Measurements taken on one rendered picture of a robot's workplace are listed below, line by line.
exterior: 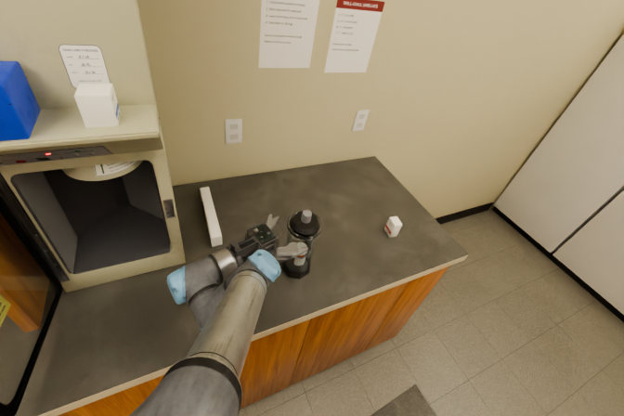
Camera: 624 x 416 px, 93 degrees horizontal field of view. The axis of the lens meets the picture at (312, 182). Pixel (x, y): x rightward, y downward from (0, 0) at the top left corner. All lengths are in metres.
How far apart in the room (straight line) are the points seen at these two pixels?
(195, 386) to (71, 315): 0.75
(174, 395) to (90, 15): 0.57
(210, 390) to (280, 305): 0.64
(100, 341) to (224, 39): 0.96
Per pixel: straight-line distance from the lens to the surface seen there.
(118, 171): 0.85
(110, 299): 1.09
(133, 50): 0.69
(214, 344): 0.45
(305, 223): 0.89
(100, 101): 0.64
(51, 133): 0.67
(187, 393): 0.38
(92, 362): 1.02
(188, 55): 1.15
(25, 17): 0.69
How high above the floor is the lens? 1.83
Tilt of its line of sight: 39 degrees down
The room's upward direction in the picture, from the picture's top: 12 degrees clockwise
